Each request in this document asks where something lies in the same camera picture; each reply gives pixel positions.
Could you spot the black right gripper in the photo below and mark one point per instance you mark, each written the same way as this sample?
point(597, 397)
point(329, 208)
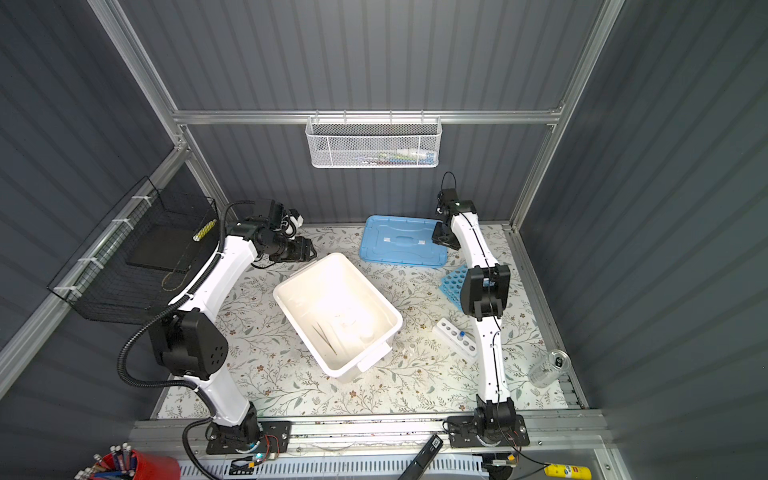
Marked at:
point(438, 240)

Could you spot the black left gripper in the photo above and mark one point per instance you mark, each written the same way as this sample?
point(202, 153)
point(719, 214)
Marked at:
point(304, 244)

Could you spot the blue plastic box lid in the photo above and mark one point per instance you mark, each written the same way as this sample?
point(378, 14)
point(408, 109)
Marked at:
point(401, 241)

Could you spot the blue test tube rack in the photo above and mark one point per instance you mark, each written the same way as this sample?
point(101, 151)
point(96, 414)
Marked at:
point(451, 286)

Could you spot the white plastic storage bin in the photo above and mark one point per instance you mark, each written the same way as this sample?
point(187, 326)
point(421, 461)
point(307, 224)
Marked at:
point(333, 292)

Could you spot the small white tube rack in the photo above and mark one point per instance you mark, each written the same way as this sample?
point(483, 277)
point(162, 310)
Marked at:
point(448, 333)

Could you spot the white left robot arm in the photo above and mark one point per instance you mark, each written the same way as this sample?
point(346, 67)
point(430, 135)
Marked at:
point(184, 336)

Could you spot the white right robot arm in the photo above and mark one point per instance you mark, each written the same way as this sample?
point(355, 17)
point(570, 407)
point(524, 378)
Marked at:
point(483, 297)

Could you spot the yellow pen in basket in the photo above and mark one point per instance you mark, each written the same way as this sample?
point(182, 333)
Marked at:
point(204, 230)

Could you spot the black flat device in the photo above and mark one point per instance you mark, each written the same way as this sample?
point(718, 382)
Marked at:
point(418, 466)

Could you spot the red cup of pens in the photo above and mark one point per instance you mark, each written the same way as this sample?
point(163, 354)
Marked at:
point(125, 462)

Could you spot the white wire mesh basket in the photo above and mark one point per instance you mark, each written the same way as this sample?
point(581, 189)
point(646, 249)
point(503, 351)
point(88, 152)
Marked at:
point(390, 144)

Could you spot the black wire wall basket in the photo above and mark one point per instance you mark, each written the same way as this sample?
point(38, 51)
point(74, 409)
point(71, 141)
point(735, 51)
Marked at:
point(144, 257)

